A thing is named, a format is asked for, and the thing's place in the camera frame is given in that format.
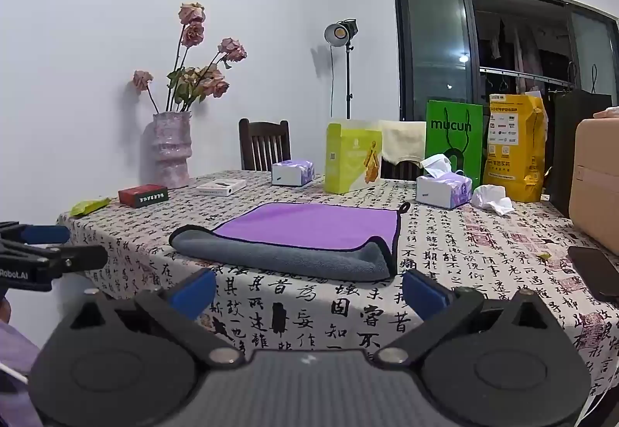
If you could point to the red flat box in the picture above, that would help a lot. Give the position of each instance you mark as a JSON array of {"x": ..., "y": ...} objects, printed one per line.
[{"x": 142, "y": 195}]

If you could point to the hanging clothes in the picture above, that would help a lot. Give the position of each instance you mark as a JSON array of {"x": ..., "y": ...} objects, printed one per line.
[{"x": 520, "y": 45}]

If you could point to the black smartphone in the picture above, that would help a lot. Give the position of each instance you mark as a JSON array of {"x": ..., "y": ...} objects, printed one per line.
[{"x": 597, "y": 272}]

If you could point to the black paper bag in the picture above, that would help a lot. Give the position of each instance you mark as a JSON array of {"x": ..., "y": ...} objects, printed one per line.
[{"x": 570, "y": 141}]

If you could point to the yellow-green carton box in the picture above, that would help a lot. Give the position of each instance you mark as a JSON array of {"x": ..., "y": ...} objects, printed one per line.
[{"x": 350, "y": 156}]

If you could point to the dark wooden chair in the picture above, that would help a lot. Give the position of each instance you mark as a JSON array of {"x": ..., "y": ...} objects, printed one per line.
[
  {"x": 263, "y": 144},
  {"x": 406, "y": 170}
]

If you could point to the pink speckled vase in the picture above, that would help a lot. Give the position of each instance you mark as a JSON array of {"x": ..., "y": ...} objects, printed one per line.
[{"x": 170, "y": 151}]

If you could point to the yellow plastic bag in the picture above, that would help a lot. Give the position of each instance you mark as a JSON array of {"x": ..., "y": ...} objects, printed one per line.
[{"x": 515, "y": 141}]

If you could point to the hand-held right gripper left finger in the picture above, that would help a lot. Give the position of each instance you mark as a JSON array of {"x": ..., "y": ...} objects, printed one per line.
[{"x": 196, "y": 294}]

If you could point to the dried pink roses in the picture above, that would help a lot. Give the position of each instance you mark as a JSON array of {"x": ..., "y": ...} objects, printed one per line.
[{"x": 196, "y": 69}]

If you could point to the purple white tissue box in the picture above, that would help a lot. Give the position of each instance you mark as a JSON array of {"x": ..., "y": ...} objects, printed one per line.
[
  {"x": 445, "y": 190},
  {"x": 292, "y": 172}
]

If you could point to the black framed sliding glass door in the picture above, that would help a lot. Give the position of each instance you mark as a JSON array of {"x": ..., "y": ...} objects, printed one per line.
[{"x": 437, "y": 50}]

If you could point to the purple and grey towel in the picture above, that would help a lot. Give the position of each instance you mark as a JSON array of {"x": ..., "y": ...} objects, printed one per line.
[{"x": 304, "y": 233}]

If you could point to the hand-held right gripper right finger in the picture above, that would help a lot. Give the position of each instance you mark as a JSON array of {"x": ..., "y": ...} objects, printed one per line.
[{"x": 425, "y": 294}]

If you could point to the studio lamp on stand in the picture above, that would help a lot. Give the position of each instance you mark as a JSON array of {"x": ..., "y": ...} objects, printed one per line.
[{"x": 341, "y": 33}]

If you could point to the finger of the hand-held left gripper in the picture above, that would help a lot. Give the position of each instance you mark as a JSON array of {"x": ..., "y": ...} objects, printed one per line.
[
  {"x": 72, "y": 258},
  {"x": 46, "y": 234}
]

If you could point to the person's purple clothing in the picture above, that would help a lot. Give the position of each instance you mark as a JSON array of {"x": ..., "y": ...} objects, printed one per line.
[{"x": 17, "y": 359}]

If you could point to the beige cardboard box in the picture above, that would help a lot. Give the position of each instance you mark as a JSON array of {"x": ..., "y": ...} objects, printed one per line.
[{"x": 597, "y": 185}]

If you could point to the white flat box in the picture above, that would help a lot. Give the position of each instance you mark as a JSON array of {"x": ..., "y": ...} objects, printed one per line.
[{"x": 220, "y": 186}]

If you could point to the green paper bag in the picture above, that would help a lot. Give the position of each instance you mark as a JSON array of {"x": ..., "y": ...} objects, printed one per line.
[{"x": 454, "y": 132}]

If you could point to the printed calligraphy tablecloth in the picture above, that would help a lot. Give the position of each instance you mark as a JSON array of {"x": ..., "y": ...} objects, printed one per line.
[{"x": 483, "y": 253}]

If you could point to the green snack packet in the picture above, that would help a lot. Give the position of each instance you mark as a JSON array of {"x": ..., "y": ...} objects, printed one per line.
[{"x": 89, "y": 206}]

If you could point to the crumpled white tissue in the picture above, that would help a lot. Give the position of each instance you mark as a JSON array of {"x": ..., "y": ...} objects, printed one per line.
[{"x": 491, "y": 197}]

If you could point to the cream towel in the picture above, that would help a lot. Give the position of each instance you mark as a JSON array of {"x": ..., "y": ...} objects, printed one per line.
[{"x": 404, "y": 139}]

